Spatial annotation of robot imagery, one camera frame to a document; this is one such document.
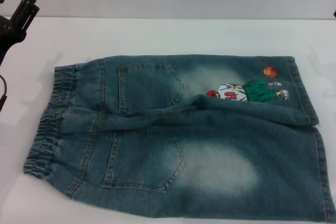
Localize black cable with metal plug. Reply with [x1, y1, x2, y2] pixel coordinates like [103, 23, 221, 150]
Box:
[0, 75, 9, 112]

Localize blue denim shorts with print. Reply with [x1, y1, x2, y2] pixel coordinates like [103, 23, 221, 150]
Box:
[22, 55, 336, 224]

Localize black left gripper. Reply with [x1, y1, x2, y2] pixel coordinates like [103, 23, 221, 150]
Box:
[0, 0, 40, 65]

